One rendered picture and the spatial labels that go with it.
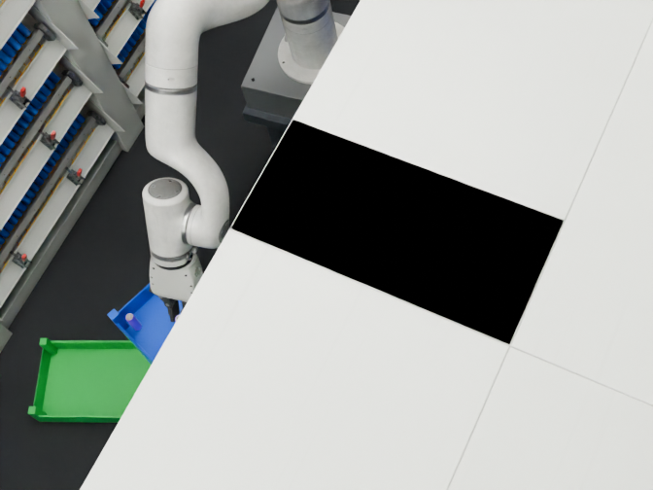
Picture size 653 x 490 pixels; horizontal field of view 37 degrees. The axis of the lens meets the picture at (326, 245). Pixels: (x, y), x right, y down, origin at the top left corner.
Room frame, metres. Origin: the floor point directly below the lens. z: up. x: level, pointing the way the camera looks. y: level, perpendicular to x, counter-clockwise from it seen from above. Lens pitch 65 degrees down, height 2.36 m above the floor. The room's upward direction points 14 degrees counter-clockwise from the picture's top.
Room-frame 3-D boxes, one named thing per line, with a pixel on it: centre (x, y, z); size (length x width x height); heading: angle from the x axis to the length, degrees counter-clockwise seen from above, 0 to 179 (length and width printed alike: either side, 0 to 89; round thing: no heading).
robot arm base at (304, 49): (1.46, -0.09, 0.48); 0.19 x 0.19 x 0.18
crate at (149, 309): (0.79, 0.33, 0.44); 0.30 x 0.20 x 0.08; 32
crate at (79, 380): (0.89, 0.66, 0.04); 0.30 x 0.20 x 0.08; 75
